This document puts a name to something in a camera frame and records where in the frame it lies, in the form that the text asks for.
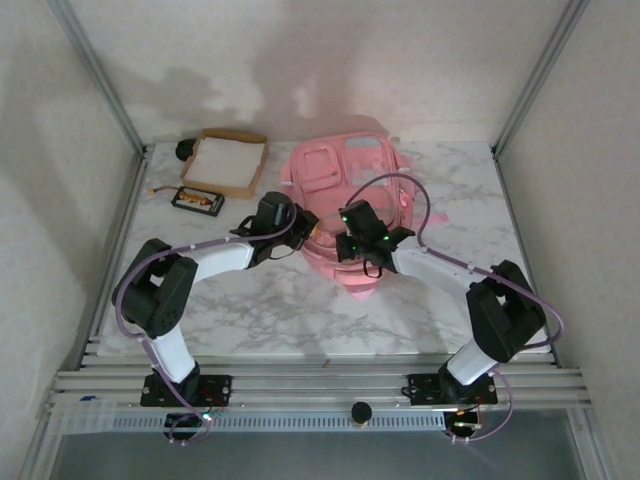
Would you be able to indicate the pink student backpack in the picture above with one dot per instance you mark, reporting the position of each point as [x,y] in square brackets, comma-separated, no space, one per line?
[320,170]

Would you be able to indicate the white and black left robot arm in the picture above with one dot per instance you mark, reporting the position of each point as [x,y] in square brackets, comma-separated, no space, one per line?
[220,260]

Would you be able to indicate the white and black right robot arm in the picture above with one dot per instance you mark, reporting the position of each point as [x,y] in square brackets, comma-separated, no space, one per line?
[440,270]

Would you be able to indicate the black battery pack with lead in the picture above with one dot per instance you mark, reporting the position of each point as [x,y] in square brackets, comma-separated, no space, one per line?
[197,201]

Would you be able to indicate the cardboard tray with white foam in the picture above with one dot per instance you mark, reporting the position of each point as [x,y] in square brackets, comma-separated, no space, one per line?
[225,162]

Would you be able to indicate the black round object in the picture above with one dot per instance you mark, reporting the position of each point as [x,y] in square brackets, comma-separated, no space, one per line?
[184,149]

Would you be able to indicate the black knob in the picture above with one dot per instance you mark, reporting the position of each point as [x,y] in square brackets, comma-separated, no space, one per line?
[361,412]

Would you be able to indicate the black controller board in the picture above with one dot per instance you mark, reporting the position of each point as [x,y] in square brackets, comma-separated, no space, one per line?
[187,425]
[465,422]

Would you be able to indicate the small blue tape tag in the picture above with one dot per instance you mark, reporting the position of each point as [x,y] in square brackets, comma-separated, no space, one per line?
[88,398]

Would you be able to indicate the aluminium rail frame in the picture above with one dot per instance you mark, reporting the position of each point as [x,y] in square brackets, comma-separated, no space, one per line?
[320,385]

